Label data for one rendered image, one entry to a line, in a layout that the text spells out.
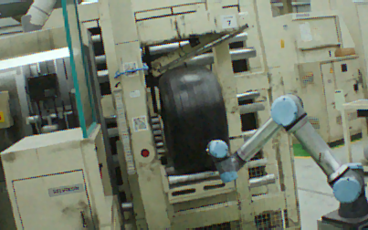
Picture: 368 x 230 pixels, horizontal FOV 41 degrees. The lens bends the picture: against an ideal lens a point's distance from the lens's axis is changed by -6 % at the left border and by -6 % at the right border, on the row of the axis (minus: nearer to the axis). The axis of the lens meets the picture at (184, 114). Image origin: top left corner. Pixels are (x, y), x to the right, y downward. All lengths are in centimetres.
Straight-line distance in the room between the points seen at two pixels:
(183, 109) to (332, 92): 499
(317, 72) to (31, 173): 563
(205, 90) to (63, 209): 97
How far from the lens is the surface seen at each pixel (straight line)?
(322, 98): 725
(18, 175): 212
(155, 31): 299
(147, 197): 280
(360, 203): 230
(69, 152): 207
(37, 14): 307
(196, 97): 257
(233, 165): 229
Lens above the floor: 149
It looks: 6 degrees down
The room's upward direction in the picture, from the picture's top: 9 degrees counter-clockwise
